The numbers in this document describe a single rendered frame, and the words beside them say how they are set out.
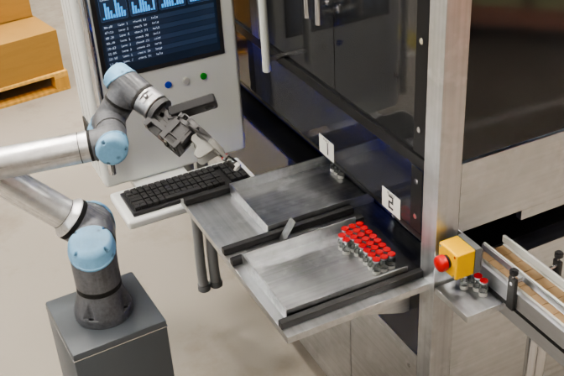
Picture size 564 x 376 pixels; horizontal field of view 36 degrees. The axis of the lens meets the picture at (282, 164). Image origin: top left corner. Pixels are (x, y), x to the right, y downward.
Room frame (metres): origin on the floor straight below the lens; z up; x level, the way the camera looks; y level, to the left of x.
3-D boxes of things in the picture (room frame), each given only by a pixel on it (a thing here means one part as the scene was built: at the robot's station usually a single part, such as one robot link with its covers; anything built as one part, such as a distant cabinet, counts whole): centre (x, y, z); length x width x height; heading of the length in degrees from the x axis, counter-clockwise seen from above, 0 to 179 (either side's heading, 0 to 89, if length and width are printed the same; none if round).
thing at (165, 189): (2.33, 0.31, 0.82); 0.40 x 0.14 x 0.02; 115
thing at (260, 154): (2.63, 0.08, 0.73); 1.98 x 0.01 x 0.25; 25
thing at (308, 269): (1.76, -0.09, 0.90); 0.34 x 0.26 x 0.04; 114
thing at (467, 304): (1.64, -0.45, 0.87); 0.14 x 0.13 x 0.02; 115
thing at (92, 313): (1.77, 0.49, 0.84); 0.15 x 0.15 x 0.10
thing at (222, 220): (1.94, -0.06, 0.87); 0.70 x 0.48 x 0.02; 25
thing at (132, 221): (2.37, 0.33, 0.79); 0.45 x 0.28 x 0.03; 115
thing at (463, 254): (1.64, -0.41, 0.99); 0.08 x 0.07 x 0.07; 115
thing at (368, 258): (1.81, -0.19, 0.90); 0.18 x 0.02 x 0.05; 25
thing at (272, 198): (2.12, -0.05, 0.90); 0.34 x 0.26 x 0.04; 115
